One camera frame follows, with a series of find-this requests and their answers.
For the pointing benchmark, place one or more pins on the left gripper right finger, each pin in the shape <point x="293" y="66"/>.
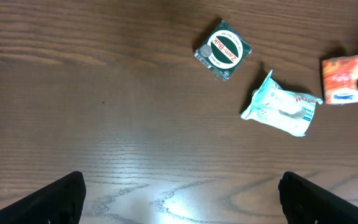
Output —
<point x="305" y="202"/>

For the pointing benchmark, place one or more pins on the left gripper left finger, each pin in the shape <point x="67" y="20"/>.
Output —
<point x="60" y="202"/>

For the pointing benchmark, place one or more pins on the small orange tissue pack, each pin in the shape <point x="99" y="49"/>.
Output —
<point x="340" y="77"/>

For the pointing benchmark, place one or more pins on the green Zappy wipes pack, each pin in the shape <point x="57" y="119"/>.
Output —
<point x="288" y="111"/>

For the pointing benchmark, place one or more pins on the red white tape roll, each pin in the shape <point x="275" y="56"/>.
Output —
<point x="222" y="51"/>

